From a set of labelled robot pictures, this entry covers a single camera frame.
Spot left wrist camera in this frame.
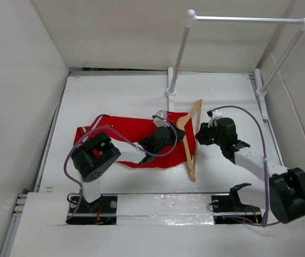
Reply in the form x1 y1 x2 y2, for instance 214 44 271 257
152 110 169 127

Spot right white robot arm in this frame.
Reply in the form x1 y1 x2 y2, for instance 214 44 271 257
195 118 305 224

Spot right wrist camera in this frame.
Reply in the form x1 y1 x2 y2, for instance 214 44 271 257
207 110 223 127

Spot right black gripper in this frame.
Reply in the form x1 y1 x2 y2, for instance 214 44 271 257
194 120 225 147

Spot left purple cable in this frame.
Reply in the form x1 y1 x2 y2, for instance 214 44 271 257
63 114 179 223

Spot white clothes rack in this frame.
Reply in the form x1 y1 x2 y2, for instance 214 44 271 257
165 10 305 120

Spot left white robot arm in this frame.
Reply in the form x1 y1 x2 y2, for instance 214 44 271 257
71 125 186 213

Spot wooden clothes hanger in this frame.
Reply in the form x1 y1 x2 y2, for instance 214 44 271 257
176 99 204 183

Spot silver taped foam strip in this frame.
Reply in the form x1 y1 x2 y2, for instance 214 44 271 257
116 193 214 226

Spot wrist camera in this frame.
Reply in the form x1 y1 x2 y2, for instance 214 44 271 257
207 110 223 127
152 110 169 127

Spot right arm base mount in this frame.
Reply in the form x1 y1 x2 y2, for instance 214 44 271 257
207 183 262 225

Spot red trousers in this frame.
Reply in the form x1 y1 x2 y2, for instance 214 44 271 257
73 111 196 169

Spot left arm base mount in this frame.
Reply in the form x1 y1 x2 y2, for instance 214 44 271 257
66 193 118 225

